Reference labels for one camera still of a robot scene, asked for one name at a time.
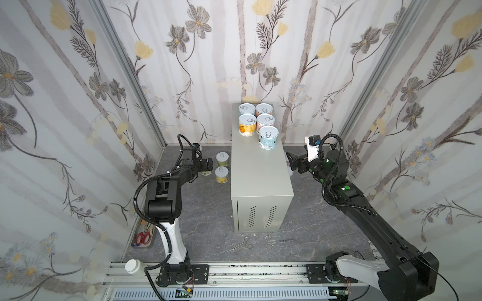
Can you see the white bottle on rail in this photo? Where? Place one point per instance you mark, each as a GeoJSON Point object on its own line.
{"type": "Point", "coordinates": [135, 268]}

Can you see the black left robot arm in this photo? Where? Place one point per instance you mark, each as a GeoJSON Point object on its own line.
{"type": "Point", "coordinates": [158, 201]}

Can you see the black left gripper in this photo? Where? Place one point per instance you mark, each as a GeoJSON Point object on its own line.
{"type": "Point", "coordinates": [205, 165]}

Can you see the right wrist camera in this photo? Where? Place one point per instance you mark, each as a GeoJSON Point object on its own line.
{"type": "Point", "coordinates": [313, 146]}

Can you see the front can beside cabinet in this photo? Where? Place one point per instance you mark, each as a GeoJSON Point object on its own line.
{"type": "Point", "coordinates": [221, 174]}

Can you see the left steel scissors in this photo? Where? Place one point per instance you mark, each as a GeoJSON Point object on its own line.
{"type": "Point", "coordinates": [245, 244]}

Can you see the pink labelled can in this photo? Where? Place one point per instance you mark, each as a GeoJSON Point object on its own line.
{"type": "Point", "coordinates": [265, 120]}

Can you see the rear can beside cabinet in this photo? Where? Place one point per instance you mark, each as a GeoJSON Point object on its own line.
{"type": "Point", "coordinates": [222, 159]}

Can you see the yellow labelled can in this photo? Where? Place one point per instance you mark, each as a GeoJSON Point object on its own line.
{"type": "Point", "coordinates": [247, 125]}

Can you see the right steel scissors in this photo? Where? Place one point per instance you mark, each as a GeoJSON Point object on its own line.
{"type": "Point", "coordinates": [272, 241]}

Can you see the teal labelled can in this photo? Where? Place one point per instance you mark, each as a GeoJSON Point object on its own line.
{"type": "Point", "coordinates": [246, 108]}

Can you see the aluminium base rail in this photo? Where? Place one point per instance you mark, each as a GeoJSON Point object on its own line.
{"type": "Point", "coordinates": [243, 281]}

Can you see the can beside cabinet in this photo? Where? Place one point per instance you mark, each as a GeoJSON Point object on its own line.
{"type": "Point", "coordinates": [221, 174]}
{"type": "Point", "coordinates": [222, 159]}

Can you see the grey metal cabinet box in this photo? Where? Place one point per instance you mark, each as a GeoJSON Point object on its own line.
{"type": "Point", "coordinates": [261, 189]}

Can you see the steel scissors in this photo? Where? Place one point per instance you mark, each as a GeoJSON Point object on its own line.
{"type": "Point", "coordinates": [245, 244]}
{"type": "Point", "coordinates": [272, 241]}

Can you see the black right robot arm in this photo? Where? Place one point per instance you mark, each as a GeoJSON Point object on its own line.
{"type": "Point", "coordinates": [407, 273]}

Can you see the orange labelled can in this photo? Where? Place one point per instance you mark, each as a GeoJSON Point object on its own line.
{"type": "Point", "coordinates": [263, 108]}

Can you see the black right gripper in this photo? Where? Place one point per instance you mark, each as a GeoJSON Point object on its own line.
{"type": "Point", "coordinates": [298, 163]}

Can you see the pale teal can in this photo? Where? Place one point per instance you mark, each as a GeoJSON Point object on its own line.
{"type": "Point", "coordinates": [268, 136]}

